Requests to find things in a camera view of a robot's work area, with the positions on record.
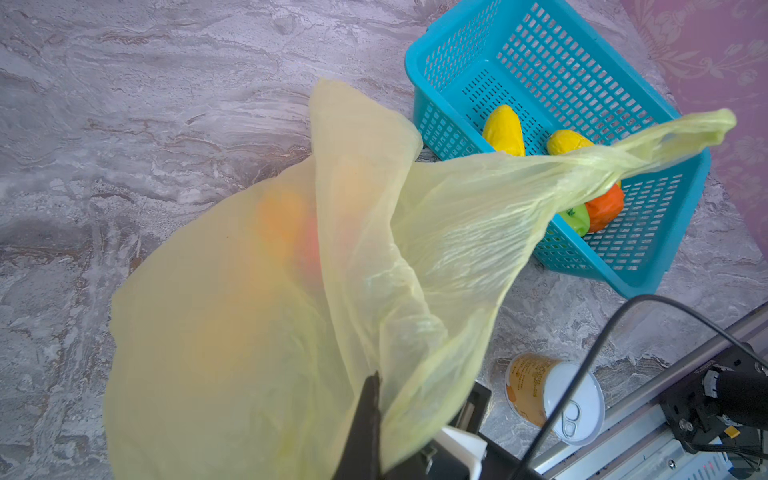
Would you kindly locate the yellow plastic bag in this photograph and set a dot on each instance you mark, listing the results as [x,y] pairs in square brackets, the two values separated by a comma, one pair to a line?
[243,342]

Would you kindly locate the green apple fruit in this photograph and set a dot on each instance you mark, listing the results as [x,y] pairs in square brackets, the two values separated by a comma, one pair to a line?
[578,219]

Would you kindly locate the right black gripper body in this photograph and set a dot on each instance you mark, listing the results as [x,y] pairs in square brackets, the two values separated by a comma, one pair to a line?
[459,451]

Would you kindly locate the aluminium front rail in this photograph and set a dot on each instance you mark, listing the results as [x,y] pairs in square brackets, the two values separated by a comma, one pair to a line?
[636,442]

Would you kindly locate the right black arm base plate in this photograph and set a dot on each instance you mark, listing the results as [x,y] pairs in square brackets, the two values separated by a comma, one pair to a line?
[721,407]

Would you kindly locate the yellow mango fruit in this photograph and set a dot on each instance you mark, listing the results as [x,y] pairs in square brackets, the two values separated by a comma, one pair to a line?
[503,131]

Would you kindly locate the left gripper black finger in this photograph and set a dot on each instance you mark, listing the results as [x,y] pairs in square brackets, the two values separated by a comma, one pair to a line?
[361,455]

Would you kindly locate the orange fruit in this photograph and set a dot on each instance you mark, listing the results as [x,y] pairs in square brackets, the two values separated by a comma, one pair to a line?
[604,209]

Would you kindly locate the teal plastic basket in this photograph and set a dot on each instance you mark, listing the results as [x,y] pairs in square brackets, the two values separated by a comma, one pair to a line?
[556,72]

